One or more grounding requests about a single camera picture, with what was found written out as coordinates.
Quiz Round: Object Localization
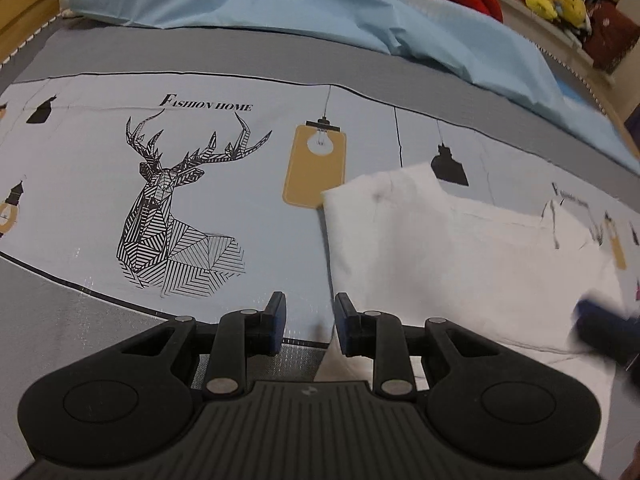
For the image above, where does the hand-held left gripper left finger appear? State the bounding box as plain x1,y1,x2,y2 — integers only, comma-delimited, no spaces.
114,291,289,396

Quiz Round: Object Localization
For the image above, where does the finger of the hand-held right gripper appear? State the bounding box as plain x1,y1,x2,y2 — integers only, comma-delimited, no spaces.
571,294,640,367

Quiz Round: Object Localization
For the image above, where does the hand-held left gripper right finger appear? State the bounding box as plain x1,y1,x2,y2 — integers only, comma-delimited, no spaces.
333,292,503,397

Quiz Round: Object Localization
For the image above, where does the white small garment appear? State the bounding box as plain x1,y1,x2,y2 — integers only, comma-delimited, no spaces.
316,162,640,480

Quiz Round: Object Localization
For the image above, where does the dark red cushion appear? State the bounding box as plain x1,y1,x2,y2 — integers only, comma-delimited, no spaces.
581,0,640,74

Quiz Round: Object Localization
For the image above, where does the beige window ledge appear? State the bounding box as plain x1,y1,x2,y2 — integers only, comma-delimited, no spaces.
479,0,626,91

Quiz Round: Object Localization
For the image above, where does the light blue quilt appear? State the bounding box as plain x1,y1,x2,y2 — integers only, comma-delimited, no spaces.
57,0,640,177

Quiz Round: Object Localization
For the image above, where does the yellow smiling plush toy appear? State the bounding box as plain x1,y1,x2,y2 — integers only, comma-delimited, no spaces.
554,0,589,24

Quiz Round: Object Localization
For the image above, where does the wooden bed frame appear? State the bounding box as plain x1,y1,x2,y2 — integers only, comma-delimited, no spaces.
0,0,65,64

